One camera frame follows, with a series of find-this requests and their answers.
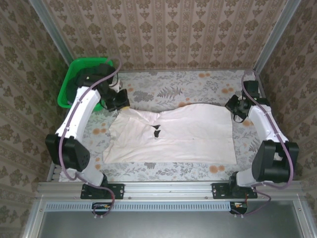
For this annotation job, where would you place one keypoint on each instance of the green plastic basket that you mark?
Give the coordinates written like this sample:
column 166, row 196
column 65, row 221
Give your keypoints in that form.
column 64, row 99

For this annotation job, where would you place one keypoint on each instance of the white t-shirt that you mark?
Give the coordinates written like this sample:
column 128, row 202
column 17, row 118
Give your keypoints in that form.
column 185, row 138

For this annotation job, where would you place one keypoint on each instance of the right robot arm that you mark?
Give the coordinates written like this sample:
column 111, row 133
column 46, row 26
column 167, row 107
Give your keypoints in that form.
column 262, row 121

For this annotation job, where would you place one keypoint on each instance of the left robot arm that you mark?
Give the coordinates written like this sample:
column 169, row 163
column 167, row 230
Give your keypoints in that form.
column 81, row 106

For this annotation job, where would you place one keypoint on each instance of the floral patterned table cover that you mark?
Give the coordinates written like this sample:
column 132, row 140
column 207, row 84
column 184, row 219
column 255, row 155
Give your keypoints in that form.
column 173, row 84

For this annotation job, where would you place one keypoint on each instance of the grey metal panel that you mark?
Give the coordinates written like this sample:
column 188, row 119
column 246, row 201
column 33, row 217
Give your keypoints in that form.
column 173, row 225

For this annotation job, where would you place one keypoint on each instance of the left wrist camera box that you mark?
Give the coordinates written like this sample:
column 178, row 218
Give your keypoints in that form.
column 116, row 85

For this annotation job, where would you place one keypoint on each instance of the aluminium side rail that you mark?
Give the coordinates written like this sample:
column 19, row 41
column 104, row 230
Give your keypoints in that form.
column 263, row 91
column 52, row 173

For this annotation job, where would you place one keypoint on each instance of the aluminium frame post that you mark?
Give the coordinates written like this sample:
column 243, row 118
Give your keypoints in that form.
column 55, row 37
column 277, row 37

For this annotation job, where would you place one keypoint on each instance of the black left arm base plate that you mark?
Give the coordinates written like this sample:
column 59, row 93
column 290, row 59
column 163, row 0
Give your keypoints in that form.
column 117, row 191

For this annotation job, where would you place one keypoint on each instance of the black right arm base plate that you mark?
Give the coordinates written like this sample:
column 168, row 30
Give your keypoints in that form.
column 219, row 191

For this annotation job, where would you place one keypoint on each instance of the aluminium frame beam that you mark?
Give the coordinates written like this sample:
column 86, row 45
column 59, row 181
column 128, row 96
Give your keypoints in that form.
column 168, row 189

